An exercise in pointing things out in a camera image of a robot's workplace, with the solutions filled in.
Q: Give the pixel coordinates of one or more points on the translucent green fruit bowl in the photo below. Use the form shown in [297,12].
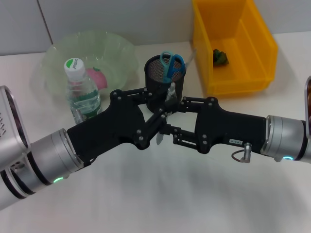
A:
[116,55]

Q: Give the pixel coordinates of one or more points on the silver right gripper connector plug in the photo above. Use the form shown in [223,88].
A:
[246,153]

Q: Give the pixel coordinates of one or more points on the black mesh pen cup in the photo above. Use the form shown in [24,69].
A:
[155,80]

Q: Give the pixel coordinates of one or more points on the pink peach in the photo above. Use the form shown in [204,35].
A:
[98,78]

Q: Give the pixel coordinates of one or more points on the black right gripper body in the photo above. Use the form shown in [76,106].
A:
[228,126]

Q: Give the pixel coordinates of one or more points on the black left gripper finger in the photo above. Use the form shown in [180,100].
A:
[145,93]
[155,123]

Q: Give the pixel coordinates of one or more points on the grey white pen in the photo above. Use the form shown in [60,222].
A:
[172,93]

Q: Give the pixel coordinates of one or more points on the clear plastic ruler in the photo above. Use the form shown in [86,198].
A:
[190,58]

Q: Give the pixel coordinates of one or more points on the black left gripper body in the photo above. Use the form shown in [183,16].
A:
[111,126]

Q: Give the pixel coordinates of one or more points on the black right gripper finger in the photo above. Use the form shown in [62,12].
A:
[194,104]
[182,136]

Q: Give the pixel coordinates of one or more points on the clear water bottle green label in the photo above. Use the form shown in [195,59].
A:
[82,97]

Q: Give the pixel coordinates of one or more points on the yellow plastic bin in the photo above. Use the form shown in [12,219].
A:
[233,77]

